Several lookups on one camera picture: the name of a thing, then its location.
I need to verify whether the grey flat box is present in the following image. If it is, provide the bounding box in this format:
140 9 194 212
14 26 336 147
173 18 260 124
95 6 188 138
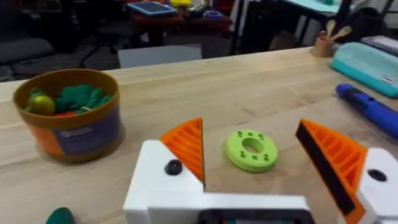
360 35 398 57

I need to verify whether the dark red side table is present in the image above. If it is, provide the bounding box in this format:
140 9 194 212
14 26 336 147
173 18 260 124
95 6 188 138
131 11 233 47

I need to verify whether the small blue bowl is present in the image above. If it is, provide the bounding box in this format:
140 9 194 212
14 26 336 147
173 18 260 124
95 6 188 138
203 9 223 21

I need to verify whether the blue electric screwdriver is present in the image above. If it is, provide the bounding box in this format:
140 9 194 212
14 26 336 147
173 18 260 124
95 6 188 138
335 83 398 140

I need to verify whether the wooden fork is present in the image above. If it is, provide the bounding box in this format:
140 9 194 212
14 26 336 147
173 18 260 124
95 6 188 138
330 25 353 42

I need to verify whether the green toy vegetable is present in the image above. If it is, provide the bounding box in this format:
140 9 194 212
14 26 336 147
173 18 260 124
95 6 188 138
45 207 76 224

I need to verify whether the green disc with holes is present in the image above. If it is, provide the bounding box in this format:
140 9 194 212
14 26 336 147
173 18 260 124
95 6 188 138
224 129 279 174

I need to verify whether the left gripper white and orange left finger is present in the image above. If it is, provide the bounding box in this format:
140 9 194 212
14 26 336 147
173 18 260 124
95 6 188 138
123 117 206 224

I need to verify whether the grey chair back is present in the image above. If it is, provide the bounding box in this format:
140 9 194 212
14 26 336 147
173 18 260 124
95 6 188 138
117 44 203 70

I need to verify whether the small wooden cup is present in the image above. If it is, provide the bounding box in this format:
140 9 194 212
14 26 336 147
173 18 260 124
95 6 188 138
311 36 335 58

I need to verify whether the blue-rimmed tray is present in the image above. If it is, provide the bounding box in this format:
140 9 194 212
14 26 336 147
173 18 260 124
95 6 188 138
126 1 178 17

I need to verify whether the teal plastic case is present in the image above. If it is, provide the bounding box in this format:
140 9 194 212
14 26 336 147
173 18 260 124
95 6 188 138
330 42 398 99

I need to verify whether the brown tub with toys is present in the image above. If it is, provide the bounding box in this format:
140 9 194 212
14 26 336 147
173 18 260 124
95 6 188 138
12 68 121 163

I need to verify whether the left gripper white and orange right finger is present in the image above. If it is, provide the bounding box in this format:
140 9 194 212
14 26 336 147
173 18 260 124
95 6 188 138
295 119 398 224

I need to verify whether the black office chair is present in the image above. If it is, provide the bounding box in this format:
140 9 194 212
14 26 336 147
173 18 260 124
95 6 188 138
337 6 390 44

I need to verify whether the grey sofa cushion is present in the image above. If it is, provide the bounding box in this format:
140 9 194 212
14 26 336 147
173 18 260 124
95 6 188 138
0 37 56 67

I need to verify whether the wooden spoon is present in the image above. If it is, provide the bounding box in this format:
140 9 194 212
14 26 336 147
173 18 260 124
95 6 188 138
325 19 337 40

